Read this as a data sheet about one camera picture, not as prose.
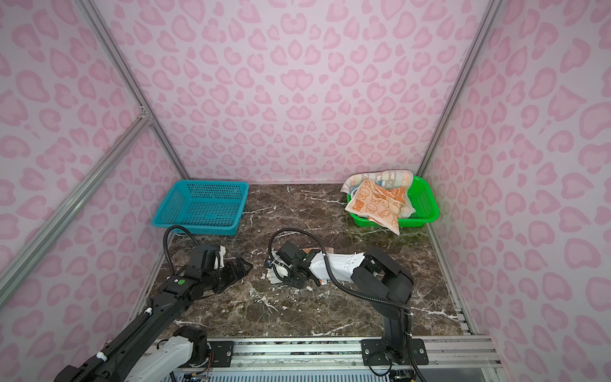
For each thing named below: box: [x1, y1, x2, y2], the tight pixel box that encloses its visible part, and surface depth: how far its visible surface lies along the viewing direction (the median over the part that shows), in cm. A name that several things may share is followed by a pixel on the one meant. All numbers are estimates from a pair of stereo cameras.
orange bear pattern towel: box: [344, 179, 407, 236], surface depth 103 cm
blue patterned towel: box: [375, 179, 394, 190], surface depth 112 cm
